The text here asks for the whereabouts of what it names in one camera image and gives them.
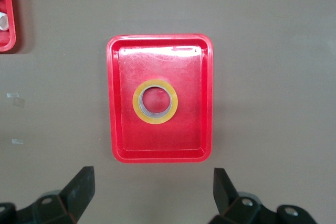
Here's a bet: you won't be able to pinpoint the metal pipe fitting white caps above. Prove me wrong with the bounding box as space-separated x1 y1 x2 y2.
0 11 10 32

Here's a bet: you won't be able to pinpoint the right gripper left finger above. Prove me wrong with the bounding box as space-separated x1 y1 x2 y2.
0 166 95 224

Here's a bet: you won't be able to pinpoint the red plastic tray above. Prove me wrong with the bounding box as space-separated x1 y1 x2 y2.
0 0 16 53
106 33 215 164

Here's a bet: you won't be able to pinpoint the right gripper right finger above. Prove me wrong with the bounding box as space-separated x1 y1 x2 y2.
209 167 316 224

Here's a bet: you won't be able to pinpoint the yellow packing tape roll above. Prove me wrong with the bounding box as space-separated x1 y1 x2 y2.
132 79 179 125

